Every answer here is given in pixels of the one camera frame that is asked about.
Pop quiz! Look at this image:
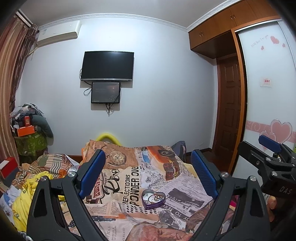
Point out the orange box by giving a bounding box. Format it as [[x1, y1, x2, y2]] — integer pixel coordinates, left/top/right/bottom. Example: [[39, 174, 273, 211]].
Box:
[[17, 126, 35, 137]]

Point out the dark blue cap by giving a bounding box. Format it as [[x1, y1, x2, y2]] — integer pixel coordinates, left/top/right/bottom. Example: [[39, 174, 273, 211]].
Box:
[[171, 141, 187, 162]]

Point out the striped brown curtain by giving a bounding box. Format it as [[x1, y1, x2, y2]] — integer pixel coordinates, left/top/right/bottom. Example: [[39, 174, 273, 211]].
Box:
[[1, 16, 38, 161]]

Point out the purple heart-shaped tin box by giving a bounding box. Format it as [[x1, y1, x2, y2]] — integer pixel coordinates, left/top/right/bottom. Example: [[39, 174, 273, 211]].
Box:
[[142, 189, 166, 210]]

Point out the red box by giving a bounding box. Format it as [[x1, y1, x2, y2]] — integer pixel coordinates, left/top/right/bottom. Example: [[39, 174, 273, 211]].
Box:
[[0, 157, 18, 179]]

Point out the small black wall monitor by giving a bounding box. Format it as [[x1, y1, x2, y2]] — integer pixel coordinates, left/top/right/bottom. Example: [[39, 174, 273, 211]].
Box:
[[91, 81, 121, 104]]

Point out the yellow foam tube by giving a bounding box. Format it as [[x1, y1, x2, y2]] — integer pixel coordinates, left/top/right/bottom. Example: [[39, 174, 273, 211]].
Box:
[[96, 133, 121, 146]]

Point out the green camouflage bag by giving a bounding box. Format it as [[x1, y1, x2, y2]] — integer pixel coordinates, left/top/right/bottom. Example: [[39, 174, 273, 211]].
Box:
[[14, 132, 48, 164]]

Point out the brown wooden door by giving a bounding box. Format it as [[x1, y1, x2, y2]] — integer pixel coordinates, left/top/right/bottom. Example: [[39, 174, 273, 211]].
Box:
[[213, 55, 241, 171]]

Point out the wooden overhead cabinet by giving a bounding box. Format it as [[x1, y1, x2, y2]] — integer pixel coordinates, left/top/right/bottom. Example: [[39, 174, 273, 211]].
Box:
[[189, 1, 278, 59]]

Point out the newspaper print bed cover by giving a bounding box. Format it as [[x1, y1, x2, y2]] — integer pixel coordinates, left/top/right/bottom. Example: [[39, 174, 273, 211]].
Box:
[[83, 141, 214, 240]]

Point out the yellow cloth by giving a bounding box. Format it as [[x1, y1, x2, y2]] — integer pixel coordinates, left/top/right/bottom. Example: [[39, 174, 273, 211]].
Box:
[[12, 171, 55, 232]]

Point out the wall-mounted black television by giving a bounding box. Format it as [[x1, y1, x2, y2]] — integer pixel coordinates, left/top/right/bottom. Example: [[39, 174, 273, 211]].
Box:
[[80, 51, 134, 81]]

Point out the right hand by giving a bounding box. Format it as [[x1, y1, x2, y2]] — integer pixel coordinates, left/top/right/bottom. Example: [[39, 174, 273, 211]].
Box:
[[266, 195, 282, 222]]

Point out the white air conditioner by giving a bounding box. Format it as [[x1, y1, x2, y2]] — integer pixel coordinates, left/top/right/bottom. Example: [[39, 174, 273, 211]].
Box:
[[37, 21, 81, 47]]

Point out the striped patchwork cloth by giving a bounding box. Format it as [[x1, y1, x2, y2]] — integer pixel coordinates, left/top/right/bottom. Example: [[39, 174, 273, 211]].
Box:
[[12, 154, 79, 188]]

